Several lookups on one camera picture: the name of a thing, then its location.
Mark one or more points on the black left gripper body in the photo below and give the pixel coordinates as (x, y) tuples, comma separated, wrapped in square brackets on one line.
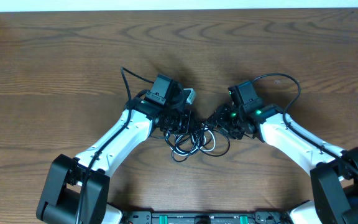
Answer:
[(176, 121)]

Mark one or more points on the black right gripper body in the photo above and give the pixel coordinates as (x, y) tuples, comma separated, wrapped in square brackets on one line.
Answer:
[(229, 122)]

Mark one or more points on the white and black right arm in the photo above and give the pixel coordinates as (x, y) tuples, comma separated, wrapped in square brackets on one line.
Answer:
[(333, 171)]

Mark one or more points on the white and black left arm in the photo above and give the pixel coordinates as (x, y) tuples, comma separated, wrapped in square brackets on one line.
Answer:
[(76, 189)]

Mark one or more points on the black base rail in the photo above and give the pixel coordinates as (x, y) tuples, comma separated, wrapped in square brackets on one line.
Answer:
[(197, 217)]

